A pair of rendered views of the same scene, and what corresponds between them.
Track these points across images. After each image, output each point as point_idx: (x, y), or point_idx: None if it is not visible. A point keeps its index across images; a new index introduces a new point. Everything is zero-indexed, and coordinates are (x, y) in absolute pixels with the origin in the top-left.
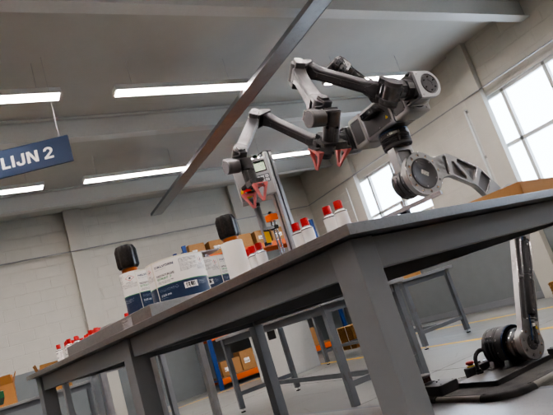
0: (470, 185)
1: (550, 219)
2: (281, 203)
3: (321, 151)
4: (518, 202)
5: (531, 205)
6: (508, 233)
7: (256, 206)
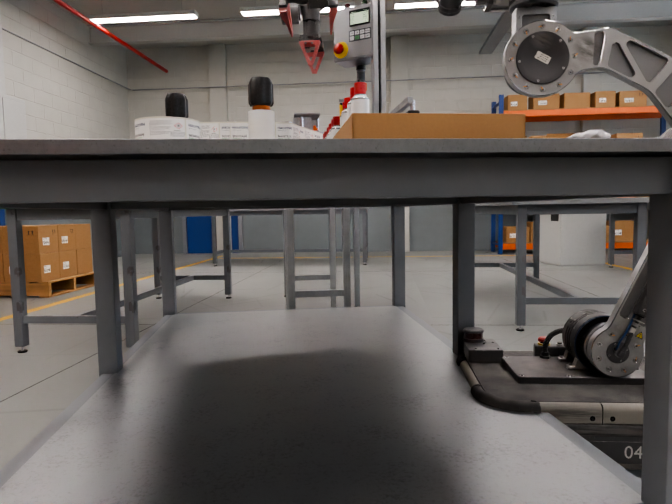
0: (641, 90)
1: (427, 192)
2: (375, 71)
3: (284, 9)
4: (275, 152)
5: (375, 160)
6: (258, 199)
7: (358, 69)
